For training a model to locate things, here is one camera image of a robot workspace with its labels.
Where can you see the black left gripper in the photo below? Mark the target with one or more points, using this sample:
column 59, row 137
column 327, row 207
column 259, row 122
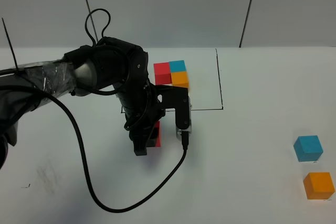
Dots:
column 139, row 108

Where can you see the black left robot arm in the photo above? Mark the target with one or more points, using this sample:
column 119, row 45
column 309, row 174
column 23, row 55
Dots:
column 107, row 67

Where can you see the template red cube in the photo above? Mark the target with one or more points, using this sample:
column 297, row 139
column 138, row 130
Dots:
column 162, row 73

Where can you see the template orange cube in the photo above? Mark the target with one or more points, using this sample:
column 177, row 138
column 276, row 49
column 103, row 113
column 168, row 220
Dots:
column 180, row 79

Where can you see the template blue cube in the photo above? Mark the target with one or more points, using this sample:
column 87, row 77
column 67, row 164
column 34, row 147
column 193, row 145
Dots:
column 177, row 66

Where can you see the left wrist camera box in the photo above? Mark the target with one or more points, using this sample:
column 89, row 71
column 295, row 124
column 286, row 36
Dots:
column 176, row 98

